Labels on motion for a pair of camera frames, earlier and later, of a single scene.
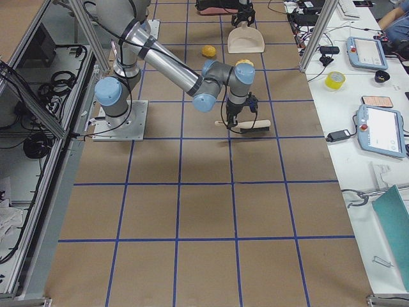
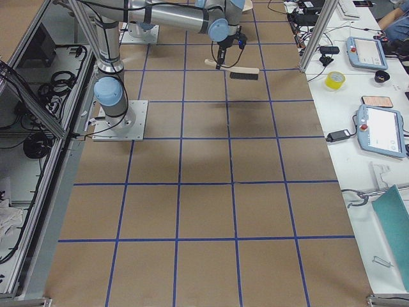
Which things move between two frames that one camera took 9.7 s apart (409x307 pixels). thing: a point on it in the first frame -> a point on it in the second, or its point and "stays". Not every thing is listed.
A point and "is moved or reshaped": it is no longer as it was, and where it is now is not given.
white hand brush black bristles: (249, 126) is moved or reshaped
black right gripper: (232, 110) -> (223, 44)
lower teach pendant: (380, 129) stays
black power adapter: (340, 135) stays
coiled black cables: (52, 93) stays
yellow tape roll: (334, 80) stays
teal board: (393, 214) stays
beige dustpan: (245, 39) is moved or reshaped
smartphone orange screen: (378, 101) stays
